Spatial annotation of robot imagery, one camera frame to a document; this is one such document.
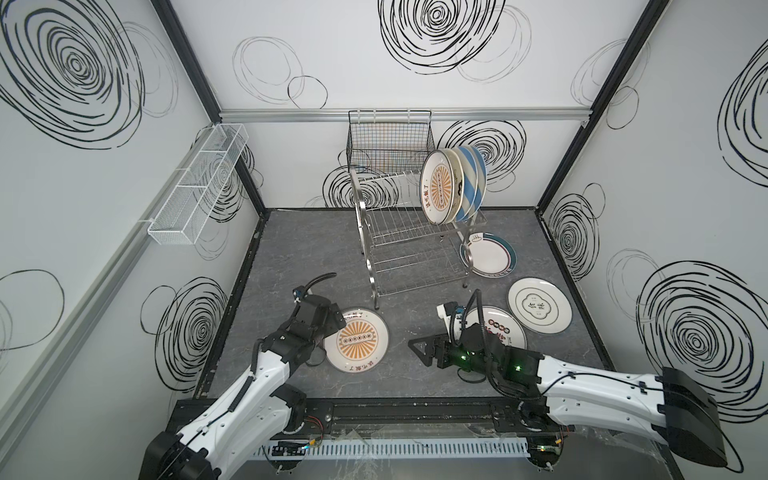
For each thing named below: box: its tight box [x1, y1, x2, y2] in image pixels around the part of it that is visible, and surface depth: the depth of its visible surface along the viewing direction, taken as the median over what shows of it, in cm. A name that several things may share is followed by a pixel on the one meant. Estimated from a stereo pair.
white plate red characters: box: [463, 305, 528, 347], surface depth 91 cm
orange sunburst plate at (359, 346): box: [324, 307, 389, 374], surface depth 87 cm
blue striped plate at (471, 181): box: [454, 146, 479, 222], surface depth 74 cm
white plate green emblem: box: [508, 276, 573, 335], surface depth 95 cm
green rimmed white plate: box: [459, 232, 517, 279], surface depth 107 cm
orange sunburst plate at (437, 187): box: [419, 149, 455, 226], surface depth 84 cm
